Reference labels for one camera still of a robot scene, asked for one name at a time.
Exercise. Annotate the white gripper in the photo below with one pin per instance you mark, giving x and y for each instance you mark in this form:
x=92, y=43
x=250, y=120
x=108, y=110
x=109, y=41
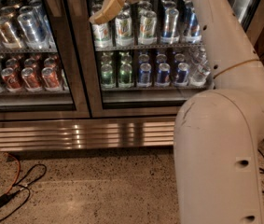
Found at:
x=107, y=11

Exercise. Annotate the glass fridge door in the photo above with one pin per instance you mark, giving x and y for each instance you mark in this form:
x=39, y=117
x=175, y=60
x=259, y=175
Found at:
x=70, y=102
x=153, y=100

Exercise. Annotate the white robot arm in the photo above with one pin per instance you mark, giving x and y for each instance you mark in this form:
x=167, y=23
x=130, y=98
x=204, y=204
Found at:
x=217, y=132

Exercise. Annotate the stainless fridge bottom grille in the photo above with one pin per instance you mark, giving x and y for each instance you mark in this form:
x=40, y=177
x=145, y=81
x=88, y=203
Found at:
x=73, y=134

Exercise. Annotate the white green soda can middle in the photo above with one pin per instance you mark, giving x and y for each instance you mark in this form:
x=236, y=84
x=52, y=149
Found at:
x=123, y=22

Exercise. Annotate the white green soda can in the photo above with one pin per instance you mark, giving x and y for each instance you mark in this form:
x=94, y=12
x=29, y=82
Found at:
x=147, y=28
x=102, y=35
x=123, y=22

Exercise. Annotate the white green soda can left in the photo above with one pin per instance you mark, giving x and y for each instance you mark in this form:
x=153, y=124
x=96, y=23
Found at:
x=102, y=35

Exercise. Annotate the white green soda can right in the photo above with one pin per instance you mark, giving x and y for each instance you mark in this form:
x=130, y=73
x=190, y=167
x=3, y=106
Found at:
x=147, y=28

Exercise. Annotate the blue silver energy can left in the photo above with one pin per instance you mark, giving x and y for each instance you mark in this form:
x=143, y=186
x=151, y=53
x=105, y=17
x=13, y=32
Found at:
x=169, y=30

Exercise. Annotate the blue silver energy can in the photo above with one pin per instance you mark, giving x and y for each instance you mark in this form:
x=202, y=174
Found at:
x=191, y=30
x=169, y=30

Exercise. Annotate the blue soda can left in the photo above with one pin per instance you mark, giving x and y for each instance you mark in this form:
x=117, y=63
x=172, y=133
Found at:
x=144, y=75

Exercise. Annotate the blue soda can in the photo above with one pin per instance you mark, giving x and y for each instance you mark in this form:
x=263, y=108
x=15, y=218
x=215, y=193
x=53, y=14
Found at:
x=163, y=75
x=144, y=75
x=181, y=74

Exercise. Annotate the silver blue tall can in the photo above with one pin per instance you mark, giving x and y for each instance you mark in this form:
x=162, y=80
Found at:
x=35, y=34

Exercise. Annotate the blue silver energy can middle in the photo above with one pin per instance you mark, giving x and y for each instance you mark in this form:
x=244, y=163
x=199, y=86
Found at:
x=191, y=30

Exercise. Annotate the blue soda can middle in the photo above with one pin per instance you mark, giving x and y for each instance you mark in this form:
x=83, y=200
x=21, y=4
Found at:
x=163, y=75

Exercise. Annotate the red cola can right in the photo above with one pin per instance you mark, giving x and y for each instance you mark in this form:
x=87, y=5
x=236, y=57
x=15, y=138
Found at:
x=50, y=77

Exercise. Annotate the red cola can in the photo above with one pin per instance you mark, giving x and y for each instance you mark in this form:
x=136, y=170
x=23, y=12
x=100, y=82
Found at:
x=31, y=80
x=11, y=79
x=50, y=77

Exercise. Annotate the blue soda can right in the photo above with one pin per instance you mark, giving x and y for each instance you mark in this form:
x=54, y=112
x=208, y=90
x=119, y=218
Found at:
x=181, y=74

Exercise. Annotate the gold silver can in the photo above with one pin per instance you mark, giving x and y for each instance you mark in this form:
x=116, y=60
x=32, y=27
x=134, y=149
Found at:
x=10, y=34

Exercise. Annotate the red cola can middle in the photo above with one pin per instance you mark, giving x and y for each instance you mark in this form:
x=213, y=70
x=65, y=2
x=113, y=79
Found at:
x=31, y=80

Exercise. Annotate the clear water bottle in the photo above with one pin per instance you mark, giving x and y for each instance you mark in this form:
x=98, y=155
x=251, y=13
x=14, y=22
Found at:
x=200, y=74

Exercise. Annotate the red cola can left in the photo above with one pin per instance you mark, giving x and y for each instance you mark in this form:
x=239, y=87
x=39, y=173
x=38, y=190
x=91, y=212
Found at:
x=11, y=79

